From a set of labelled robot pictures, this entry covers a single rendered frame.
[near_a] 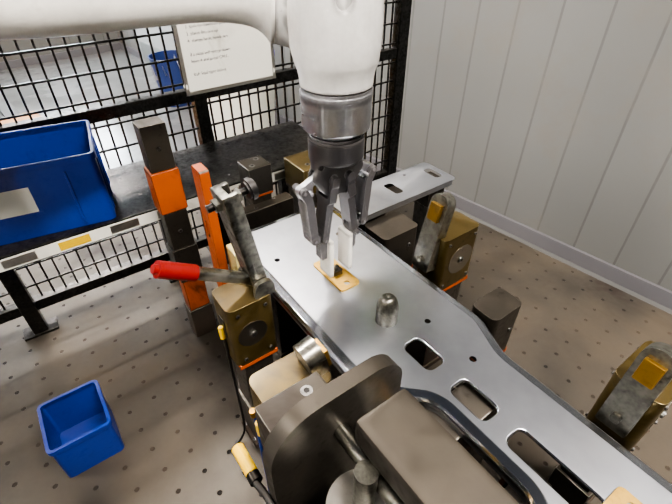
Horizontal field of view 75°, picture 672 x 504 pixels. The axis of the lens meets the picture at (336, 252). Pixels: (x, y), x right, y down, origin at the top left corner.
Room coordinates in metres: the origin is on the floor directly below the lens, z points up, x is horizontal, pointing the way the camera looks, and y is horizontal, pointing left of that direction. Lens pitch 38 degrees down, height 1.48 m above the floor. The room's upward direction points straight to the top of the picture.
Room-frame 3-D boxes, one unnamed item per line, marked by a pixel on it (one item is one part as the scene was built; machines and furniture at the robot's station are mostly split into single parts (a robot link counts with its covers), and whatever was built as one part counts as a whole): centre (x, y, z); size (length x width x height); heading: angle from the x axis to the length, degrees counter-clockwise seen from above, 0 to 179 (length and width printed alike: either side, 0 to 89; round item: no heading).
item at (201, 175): (0.54, 0.18, 0.95); 0.03 x 0.01 x 0.50; 36
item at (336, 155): (0.55, 0.00, 1.20); 0.08 x 0.07 x 0.09; 126
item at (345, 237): (0.56, -0.01, 1.05); 0.03 x 0.01 x 0.07; 36
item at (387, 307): (0.45, -0.07, 1.02); 0.03 x 0.03 x 0.07
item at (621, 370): (0.33, -0.39, 0.87); 0.12 x 0.07 x 0.35; 126
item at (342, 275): (0.55, 0.00, 1.01); 0.08 x 0.04 x 0.01; 36
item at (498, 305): (0.50, -0.26, 0.84); 0.10 x 0.05 x 0.29; 126
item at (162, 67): (4.18, 1.49, 0.23); 0.39 x 0.37 x 0.46; 43
